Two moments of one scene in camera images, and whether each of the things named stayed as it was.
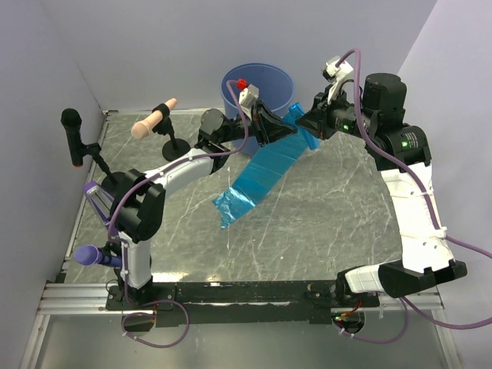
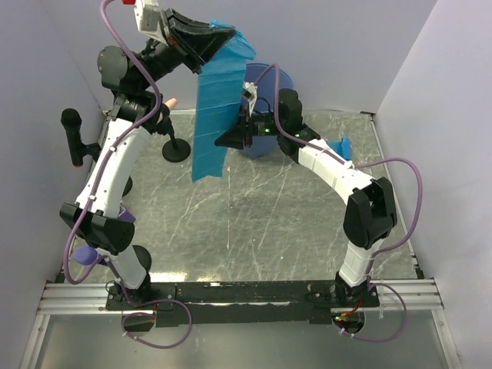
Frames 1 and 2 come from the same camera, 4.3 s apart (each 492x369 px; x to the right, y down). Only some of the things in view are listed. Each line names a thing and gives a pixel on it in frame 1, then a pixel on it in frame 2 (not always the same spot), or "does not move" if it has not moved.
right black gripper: (317, 121) -> (235, 137)
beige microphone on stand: (159, 121) does not move
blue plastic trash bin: (254, 144) -> (264, 146)
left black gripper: (267, 131) -> (198, 44)
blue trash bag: (264, 168) -> (220, 93)
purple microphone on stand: (90, 255) does not move
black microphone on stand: (71, 119) does not move
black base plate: (237, 304) does not move
